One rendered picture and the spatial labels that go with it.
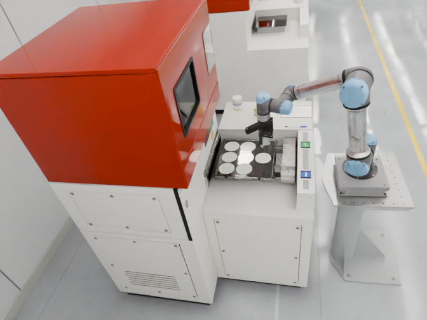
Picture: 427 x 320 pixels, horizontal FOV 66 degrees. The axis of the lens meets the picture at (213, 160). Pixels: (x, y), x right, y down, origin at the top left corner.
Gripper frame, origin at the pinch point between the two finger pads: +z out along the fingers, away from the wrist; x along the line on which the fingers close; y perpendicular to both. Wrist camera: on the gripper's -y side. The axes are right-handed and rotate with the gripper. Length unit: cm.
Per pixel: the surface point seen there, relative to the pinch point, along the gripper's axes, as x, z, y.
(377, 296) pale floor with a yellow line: -37, 101, 76
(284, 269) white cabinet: -39, 73, 14
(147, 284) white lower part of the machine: -55, 76, -77
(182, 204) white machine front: -57, -11, -34
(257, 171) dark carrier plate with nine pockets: -10.6, 11.3, -2.5
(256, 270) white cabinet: -38, 78, -4
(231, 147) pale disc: 12.2, 11.3, -20.6
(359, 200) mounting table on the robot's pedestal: -24, 19, 54
